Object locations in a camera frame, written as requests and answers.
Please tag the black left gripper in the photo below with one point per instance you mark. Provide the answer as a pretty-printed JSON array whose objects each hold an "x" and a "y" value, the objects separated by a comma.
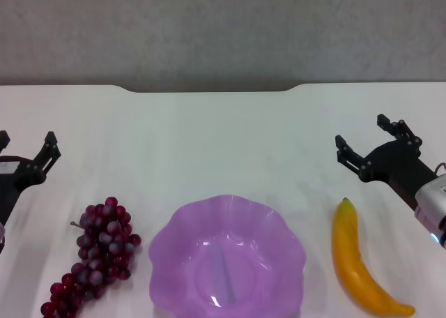
[{"x": 14, "y": 183}]

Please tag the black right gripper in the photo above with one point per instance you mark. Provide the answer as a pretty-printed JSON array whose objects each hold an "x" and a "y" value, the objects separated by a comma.
[{"x": 393, "y": 161}]

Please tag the yellow banana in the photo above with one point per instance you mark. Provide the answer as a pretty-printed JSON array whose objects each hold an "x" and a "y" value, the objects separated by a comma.
[{"x": 352, "y": 255}]

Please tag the dark red grape bunch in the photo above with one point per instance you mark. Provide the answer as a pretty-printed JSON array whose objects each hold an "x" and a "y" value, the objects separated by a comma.
[{"x": 101, "y": 241}]

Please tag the purple wavy plastic plate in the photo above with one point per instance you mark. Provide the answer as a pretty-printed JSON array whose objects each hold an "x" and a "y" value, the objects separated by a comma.
[{"x": 226, "y": 258}]

